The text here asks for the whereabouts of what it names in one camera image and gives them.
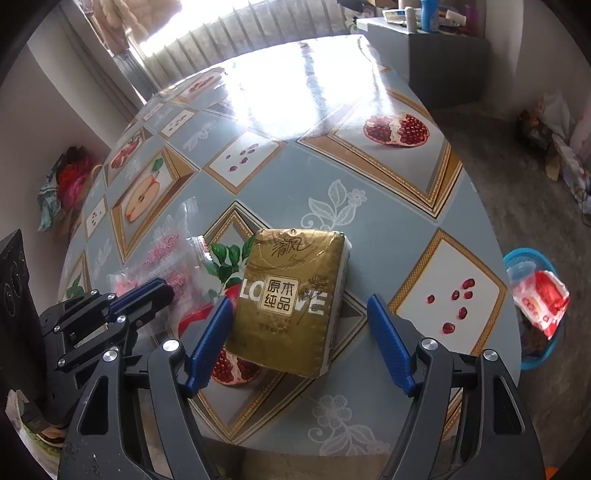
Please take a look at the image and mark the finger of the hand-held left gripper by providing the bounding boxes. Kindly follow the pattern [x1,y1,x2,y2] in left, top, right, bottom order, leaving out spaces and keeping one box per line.
[54,314,141,385]
[39,277,176,336]

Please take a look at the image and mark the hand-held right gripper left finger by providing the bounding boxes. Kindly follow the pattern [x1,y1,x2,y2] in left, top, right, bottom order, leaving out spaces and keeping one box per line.
[60,296,234,480]

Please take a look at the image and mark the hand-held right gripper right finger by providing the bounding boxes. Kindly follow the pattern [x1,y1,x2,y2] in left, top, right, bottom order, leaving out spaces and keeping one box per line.
[367,293,541,480]

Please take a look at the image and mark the clear wrapper pink print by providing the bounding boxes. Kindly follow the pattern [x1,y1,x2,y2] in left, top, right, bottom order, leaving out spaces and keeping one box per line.
[105,233,218,324]

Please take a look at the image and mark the gold tissue pack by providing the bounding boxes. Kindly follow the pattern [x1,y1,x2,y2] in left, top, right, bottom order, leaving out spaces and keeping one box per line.
[224,227,352,379]

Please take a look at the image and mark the blue plastic basket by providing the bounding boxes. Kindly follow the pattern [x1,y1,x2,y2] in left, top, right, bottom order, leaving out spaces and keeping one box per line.
[502,249,566,372]

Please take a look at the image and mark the red and white snack bag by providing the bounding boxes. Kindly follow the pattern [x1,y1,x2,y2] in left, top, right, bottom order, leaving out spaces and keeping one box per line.
[507,270,571,340]

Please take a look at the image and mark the teal patterned cloth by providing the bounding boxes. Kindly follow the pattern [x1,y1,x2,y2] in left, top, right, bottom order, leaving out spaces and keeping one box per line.
[37,182,65,232]

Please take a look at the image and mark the pink red plastic bag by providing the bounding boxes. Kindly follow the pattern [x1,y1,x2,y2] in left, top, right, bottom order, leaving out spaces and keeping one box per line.
[58,154,93,197]

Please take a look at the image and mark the hanging beige padded jacket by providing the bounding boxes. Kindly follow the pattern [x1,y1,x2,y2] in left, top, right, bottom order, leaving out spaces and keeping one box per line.
[90,0,183,51]

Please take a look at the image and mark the metal balcony railing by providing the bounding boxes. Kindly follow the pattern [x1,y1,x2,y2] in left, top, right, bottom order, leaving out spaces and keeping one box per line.
[115,0,356,88]

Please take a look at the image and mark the grey cabinet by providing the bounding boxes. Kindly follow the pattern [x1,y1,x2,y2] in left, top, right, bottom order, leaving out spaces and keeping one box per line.
[356,17,490,112]

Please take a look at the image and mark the white plastic bag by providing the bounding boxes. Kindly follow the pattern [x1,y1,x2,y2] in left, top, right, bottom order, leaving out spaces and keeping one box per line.
[538,90,578,134]

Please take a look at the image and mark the blue bottle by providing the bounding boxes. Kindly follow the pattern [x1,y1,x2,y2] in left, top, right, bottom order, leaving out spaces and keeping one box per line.
[420,0,440,32]

